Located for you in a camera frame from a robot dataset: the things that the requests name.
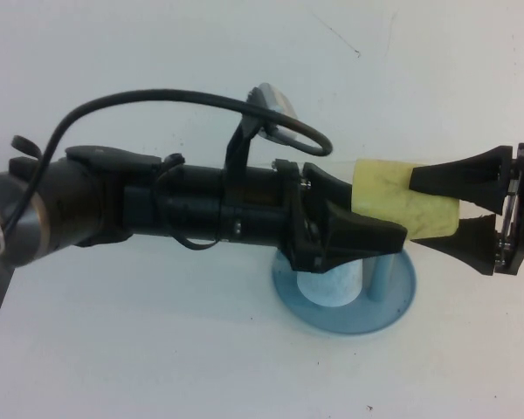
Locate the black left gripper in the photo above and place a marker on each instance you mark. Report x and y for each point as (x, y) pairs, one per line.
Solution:
(299, 235)

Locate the yellow plastic cup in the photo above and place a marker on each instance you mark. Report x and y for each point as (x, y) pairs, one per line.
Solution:
(397, 209)

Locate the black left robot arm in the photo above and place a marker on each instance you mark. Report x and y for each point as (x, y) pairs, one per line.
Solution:
(91, 205)

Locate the light blue plastic cup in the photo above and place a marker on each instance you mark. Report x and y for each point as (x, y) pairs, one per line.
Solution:
(327, 283)

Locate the blue cup stand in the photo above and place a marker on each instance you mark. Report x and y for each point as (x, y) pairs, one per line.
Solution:
(345, 318)

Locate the black camera bracket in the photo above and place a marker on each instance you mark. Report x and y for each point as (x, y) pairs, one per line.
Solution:
(238, 157)

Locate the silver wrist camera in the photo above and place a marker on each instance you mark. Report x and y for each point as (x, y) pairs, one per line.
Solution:
(275, 105)

